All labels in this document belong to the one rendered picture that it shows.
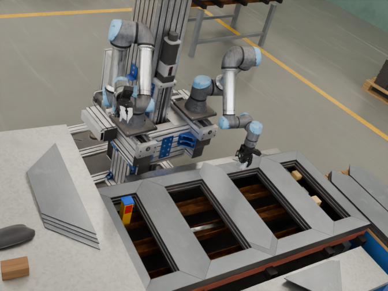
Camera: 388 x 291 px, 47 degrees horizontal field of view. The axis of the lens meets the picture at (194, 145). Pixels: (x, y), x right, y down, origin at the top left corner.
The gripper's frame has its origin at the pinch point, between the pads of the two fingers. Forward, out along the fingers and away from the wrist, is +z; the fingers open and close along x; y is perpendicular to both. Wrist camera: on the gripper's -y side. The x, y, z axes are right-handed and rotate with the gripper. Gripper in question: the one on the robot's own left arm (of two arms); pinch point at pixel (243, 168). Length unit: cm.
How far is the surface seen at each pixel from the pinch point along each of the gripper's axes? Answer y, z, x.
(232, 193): 14.9, 5.7, 12.9
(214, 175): 17.7, 5.7, -4.4
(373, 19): -628, 84, -404
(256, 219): 12.2, 5.7, 35.7
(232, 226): 27.8, 7.9, 34.3
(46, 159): 118, -15, -20
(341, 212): -50, 8, 46
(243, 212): 17.3, 5.7, 29.0
